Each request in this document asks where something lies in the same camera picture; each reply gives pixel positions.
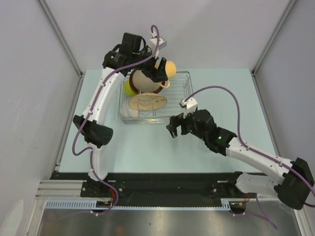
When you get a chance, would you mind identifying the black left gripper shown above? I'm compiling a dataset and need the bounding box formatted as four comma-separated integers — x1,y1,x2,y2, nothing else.
132,46,168,83

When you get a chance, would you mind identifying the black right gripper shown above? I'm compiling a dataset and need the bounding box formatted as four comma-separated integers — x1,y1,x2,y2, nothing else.
166,108,207,142

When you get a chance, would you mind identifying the yellow mug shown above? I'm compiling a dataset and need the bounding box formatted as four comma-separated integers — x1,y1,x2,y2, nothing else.
159,60,177,89

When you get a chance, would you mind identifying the red rimmed beige plate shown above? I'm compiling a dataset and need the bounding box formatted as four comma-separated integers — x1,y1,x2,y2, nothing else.
129,70,163,94

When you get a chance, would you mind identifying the beige bird pattern plate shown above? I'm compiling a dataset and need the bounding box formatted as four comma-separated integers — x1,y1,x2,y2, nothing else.
129,93,167,111

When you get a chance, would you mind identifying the lime green bowl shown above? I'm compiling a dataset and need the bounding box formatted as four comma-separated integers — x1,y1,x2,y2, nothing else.
124,79,138,96

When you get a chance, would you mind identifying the white bowl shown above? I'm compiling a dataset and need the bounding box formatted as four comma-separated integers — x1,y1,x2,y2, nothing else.
120,100,138,118

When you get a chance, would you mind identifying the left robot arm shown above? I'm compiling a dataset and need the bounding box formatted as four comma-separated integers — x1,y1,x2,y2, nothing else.
72,26,168,197

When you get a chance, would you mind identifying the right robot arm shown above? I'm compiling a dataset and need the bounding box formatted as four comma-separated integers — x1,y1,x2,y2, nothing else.
166,110,315,210

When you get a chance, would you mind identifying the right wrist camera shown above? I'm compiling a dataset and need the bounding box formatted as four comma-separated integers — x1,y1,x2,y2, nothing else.
180,98,198,118

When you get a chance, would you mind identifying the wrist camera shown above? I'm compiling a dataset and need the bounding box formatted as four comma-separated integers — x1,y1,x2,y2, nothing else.
148,37,167,51
180,98,198,118

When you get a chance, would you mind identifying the metal wire dish rack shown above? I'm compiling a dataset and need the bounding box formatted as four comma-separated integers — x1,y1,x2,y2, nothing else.
118,71,193,124

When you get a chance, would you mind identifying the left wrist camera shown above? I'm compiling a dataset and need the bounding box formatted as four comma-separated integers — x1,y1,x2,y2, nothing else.
148,37,167,51

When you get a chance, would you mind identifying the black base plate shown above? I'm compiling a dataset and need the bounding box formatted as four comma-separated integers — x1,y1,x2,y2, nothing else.
52,172,256,211

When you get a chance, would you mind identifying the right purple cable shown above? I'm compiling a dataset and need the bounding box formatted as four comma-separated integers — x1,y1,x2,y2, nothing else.
184,86,315,229

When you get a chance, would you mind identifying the white slotted cable duct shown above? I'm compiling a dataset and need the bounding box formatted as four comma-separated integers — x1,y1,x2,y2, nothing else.
45,200,231,211

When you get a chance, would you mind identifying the aluminium frame rail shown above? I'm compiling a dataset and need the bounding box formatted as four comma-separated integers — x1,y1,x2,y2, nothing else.
35,180,83,199

